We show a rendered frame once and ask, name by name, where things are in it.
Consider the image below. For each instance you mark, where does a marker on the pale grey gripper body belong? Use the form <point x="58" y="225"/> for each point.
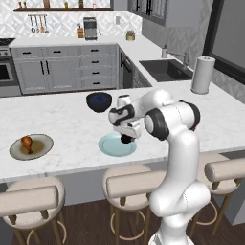
<point x="131" y="129"/>

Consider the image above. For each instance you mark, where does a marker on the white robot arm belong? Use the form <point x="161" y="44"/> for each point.
<point x="182" y="153"/>

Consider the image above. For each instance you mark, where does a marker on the dark avocado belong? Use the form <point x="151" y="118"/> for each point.
<point x="125" y="139"/>

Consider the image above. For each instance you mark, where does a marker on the dark blue bowl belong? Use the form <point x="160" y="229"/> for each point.
<point x="99" y="101"/>

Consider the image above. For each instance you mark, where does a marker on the brown chicken drumstick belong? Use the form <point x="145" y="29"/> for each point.
<point x="27" y="143"/>

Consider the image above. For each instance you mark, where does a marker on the light blue plate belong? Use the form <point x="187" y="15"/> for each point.
<point x="112" y="147"/>

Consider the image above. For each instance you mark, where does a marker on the grey cupboards under sink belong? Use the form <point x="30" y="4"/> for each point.
<point x="140" y="79"/>

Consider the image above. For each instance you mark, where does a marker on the beige bar stool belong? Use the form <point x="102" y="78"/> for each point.
<point x="223" y="173"/>
<point x="30" y="204"/>
<point x="130" y="185"/>

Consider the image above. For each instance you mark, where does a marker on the black dishwasher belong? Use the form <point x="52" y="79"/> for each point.
<point x="126" y="71"/>

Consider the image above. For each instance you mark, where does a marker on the dark sink basin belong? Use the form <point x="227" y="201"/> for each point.
<point x="166" y="71"/>

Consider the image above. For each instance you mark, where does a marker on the white soap dispenser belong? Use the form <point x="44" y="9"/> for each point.
<point x="164" y="52"/>

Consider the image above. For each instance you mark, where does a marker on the silver tap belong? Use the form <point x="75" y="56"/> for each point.
<point x="182" y="56"/>

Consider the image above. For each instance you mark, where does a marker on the white paper towel roll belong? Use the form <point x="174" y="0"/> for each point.
<point x="203" y="75"/>

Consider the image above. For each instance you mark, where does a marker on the grey cupboard run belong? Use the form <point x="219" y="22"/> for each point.
<point x="63" y="68"/>

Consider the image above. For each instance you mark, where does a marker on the grey-brown plate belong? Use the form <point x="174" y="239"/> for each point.
<point x="41" y="147"/>

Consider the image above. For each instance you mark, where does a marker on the small potted plant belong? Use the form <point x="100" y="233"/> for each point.
<point x="130" y="35"/>

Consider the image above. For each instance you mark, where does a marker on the silver coffee machine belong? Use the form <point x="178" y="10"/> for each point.
<point x="90" y="28"/>

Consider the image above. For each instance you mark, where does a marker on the wooden knife block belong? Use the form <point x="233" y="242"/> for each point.
<point x="80" y="32"/>

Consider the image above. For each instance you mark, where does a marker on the black framed window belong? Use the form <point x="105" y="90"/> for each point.
<point x="228" y="35"/>

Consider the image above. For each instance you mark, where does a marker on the dark bottle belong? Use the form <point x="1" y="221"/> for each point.
<point x="81" y="3"/>

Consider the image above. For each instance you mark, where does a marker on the silver oven with hob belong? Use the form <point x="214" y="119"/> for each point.
<point x="7" y="71"/>

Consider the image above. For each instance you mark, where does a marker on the small yellow jar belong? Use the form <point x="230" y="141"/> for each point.
<point x="66" y="4"/>

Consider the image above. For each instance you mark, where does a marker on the brown jar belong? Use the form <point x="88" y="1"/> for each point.
<point x="46" y="3"/>

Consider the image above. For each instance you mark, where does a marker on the white wall socket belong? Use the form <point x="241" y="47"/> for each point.
<point x="118" y="20"/>

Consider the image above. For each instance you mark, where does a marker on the grey wall cupboards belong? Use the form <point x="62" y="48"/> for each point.
<point x="150" y="9"/>

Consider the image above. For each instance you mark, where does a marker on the dark wooden wall shelf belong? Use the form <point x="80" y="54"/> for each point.
<point x="63" y="9"/>

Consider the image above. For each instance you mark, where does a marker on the rail with hanging tools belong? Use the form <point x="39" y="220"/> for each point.
<point x="38" y="24"/>

